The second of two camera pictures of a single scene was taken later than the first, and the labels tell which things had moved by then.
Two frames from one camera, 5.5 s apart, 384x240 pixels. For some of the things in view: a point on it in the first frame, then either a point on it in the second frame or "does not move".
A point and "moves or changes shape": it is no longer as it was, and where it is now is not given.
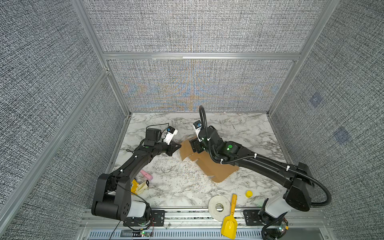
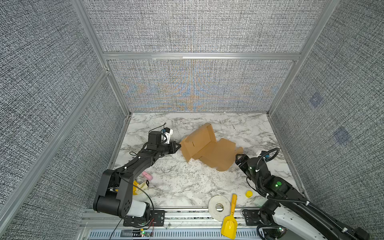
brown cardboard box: (219, 171) moves or changes shape
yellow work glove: (136, 188) does not move
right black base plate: (251, 217) does not move
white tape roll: (217, 215) does not move
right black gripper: (196, 145) → (244, 157)
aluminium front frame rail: (197, 224) does not move
